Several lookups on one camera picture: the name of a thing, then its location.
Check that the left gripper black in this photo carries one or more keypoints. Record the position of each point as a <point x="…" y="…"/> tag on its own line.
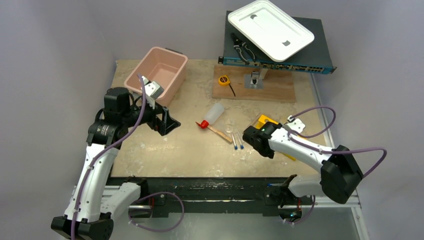
<point x="162" y="127"/>

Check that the white squeeze bottle red cap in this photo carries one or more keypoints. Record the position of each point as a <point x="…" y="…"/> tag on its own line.
<point x="211" y="116"/>

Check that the wooden stick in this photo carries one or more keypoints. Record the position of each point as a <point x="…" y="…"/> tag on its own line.
<point x="221" y="134"/>

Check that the pink plastic bin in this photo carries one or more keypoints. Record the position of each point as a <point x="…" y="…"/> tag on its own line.
<point x="164" y="66"/>

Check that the yellow test tube rack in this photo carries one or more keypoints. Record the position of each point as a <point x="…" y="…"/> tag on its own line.
<point x="262" y="120"/>

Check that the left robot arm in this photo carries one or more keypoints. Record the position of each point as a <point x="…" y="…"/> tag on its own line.
<point x="89" y="216"/>

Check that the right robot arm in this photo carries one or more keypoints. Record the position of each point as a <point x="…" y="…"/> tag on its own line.
<point x="337" y="172"/>

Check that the yellow tape measure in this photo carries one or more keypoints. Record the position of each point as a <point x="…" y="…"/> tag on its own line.
<point x="224" y="81"/>

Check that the blue capped test tube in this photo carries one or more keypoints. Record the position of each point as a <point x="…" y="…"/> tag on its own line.
<point x="239" y="140"/>
<point x="234" y="141"/>

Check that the wooden board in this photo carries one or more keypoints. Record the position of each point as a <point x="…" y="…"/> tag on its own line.
<point x="278" y="85"/>

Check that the white rectangular tray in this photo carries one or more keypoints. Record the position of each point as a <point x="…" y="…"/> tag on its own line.
<point x="269" y="28"/>

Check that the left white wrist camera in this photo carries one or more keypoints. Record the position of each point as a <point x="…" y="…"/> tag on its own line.
<point x="153" y="91"/>

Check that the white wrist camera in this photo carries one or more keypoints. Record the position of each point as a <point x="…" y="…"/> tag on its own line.
<point x="153" y="91"/>
<point x="295" y="124"/>

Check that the small camera on metal bracket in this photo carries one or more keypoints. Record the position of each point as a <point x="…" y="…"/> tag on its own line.
<point x="253" y="80"/>

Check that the black handled pliers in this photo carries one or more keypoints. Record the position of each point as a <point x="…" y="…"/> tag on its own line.
<point x="241" y="47"/>

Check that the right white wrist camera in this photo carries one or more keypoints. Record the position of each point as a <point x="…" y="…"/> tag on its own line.
<point x="295" y="124"/>

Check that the dark blue network switch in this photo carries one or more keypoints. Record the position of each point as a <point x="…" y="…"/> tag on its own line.
<point x="314" y="58"/>

